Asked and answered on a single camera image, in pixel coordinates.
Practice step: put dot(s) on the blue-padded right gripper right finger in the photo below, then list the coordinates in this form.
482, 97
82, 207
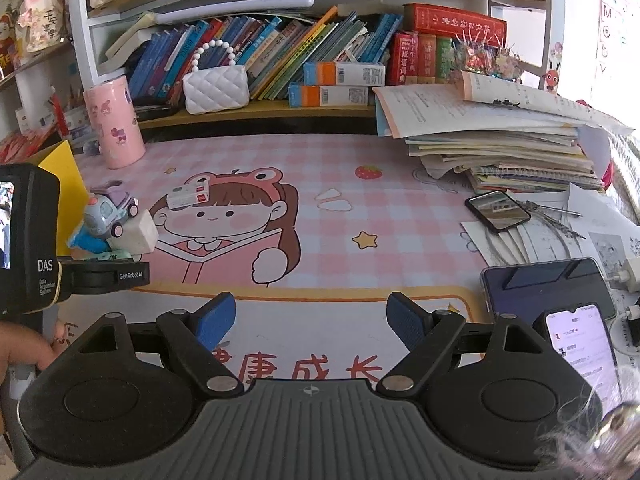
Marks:
432, 342

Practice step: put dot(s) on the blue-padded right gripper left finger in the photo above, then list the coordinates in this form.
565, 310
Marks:
189, 340

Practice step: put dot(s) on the mint green eraser case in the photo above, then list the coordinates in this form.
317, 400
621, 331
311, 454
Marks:
111, 255

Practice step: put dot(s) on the grey toy car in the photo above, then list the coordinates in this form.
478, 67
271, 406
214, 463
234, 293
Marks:
109, 207

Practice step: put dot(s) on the large white eraser block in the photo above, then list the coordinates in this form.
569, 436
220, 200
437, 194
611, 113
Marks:
139, 235

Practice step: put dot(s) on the person's left hand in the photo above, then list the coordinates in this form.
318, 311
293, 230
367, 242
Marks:
19, 345

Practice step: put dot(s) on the blue plastic toy piece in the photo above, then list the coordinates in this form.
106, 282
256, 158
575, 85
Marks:
81, 238

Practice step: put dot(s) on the yellow cardboard box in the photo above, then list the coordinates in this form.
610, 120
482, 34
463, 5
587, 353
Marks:
59, 160

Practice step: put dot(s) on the dark tablet device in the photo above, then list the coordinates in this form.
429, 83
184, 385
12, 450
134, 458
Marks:
529, 290

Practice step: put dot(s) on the small black smartphone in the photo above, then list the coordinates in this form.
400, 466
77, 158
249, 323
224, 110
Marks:
497, 211

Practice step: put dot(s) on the small red-white eraser box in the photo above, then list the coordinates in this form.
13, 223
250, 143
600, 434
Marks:
188, 195

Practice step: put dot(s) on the smartphone with lit screen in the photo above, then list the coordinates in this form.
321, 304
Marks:
581, 337

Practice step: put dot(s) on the pink cylindrical canister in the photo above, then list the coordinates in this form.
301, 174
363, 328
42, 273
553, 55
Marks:
113, 119

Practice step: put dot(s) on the stack of papers and notebooks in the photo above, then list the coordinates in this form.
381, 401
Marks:
499, 134

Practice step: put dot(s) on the lower orange-blue white box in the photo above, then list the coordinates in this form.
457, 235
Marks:
300, 95

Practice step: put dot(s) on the orange-blue white box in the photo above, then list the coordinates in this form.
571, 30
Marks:
300, 95
344, 74

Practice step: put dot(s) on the upper orange-blue white box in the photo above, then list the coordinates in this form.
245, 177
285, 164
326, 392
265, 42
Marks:
344, 74

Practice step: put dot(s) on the large red dictionary book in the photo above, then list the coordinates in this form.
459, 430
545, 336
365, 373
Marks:
445, 21

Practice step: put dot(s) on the white quilted pearl-handle purse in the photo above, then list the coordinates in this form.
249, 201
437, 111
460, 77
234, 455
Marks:
215, 89

